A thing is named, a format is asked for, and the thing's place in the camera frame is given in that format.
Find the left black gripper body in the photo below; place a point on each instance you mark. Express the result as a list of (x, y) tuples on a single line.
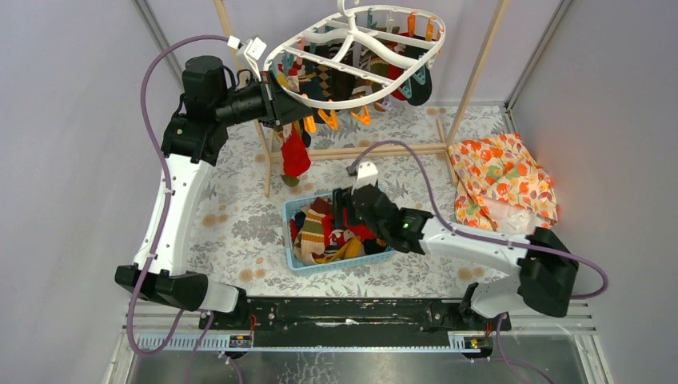
[(269, 99)]

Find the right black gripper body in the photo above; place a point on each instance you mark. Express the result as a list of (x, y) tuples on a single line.
[(341, 201)]

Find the red santa sock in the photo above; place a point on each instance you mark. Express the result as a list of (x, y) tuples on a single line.
[(294, 154)]

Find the striped beige brown sock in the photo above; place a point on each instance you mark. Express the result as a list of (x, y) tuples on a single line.
[(289, 181)]

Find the white round clip hanger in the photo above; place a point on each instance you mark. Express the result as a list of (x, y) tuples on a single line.
[(360, 43)]

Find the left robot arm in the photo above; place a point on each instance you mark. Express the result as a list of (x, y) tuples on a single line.
[(191, 144)]

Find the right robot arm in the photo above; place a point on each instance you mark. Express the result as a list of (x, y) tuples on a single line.
[(536, 277)]

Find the pile of socks in basket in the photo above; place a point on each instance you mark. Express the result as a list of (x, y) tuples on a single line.
[(316, 239)]

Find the floral table mat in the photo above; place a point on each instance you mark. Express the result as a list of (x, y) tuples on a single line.
[(237, 232)]

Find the argyle dark hanging sock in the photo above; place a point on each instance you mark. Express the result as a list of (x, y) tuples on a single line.
[(328, 87)]

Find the blue plastic basket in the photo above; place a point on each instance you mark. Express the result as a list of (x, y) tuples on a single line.
[(293, 206)]

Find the dark green hanging sock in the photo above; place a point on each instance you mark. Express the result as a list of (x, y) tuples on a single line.
[(421, 82)]

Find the red hanging sock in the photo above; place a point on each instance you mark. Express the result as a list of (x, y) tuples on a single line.
[(395, 73)]

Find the floral orange cloth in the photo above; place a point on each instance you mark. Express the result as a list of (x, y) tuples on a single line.
[(501, 187)]

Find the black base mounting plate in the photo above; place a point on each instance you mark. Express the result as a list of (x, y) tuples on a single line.
[(350, 322)]

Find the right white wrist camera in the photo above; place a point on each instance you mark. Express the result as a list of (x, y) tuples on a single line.
[(365, 173)]

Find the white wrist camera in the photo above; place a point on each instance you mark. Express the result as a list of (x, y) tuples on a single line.
[(365, 173), (249, 52)]

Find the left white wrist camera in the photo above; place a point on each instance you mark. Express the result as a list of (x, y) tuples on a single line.
[(249, 52)]

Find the wooden drying rack frame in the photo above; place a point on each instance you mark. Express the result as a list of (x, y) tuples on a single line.
[(446, 135)]

